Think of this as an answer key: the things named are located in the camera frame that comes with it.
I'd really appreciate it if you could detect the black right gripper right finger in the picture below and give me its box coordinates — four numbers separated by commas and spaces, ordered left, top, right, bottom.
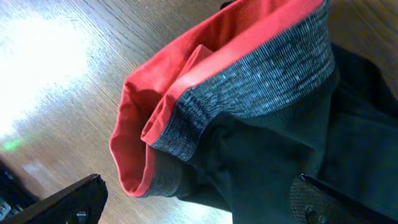
289, 174, 397, 224

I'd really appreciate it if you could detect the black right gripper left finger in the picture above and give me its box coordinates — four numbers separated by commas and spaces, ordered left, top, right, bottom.
1, 174, 108, 224

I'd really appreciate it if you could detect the black leggings red waistband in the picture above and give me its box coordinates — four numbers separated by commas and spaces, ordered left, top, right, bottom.
109, 1, 397, 223

